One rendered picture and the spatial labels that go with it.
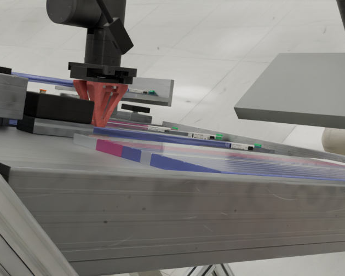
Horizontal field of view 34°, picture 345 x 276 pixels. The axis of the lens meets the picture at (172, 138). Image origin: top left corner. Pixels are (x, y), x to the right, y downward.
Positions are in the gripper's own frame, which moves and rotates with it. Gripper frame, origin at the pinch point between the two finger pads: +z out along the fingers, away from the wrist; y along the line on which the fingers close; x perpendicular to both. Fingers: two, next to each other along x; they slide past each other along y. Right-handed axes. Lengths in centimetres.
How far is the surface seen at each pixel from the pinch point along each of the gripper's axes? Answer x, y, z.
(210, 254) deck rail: -25, 48, 3
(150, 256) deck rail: -30, 48, 2
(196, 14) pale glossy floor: 206, -188, -45
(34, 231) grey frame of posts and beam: -41, 52, -2
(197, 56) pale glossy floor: 173, -150, -18
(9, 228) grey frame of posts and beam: -42, 52, -2
